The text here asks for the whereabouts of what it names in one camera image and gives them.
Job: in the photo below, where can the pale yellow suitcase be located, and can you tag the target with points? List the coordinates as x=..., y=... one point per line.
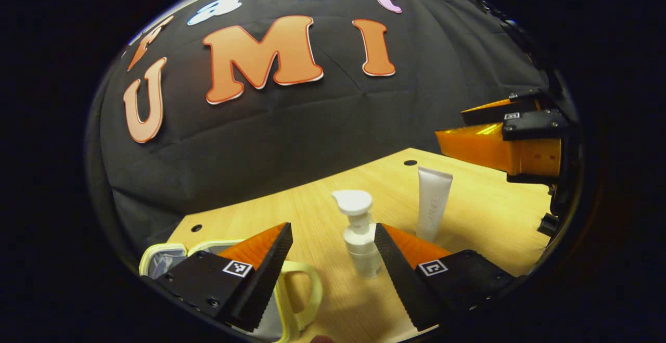
x=161, y=259

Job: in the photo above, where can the black backdrop cloth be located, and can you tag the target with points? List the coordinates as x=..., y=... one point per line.
x=312, y=124

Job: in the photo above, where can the white pump bottle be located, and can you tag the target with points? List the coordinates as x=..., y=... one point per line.
x=361, y=244

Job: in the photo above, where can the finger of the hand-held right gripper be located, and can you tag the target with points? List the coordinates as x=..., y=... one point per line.
x=494, y=148
x=494, y=114

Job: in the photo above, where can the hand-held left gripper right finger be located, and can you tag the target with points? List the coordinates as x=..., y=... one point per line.
x=400, y=280

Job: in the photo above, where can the white squeeze tube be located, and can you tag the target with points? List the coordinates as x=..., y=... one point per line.
x=434, y=202

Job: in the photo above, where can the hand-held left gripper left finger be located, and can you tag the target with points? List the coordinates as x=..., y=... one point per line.
x=265, y=280

